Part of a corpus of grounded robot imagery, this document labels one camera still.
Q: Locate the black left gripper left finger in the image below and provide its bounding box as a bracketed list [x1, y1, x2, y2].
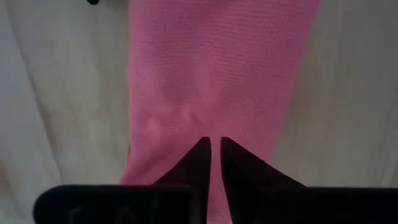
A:
[153, 136, 213, 188]

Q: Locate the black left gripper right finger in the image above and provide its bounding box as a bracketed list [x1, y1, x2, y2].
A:
[219, 136, 308, 190]

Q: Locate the pink microfiber towel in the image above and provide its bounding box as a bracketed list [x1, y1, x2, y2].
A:
[119, 0, 323, 224]

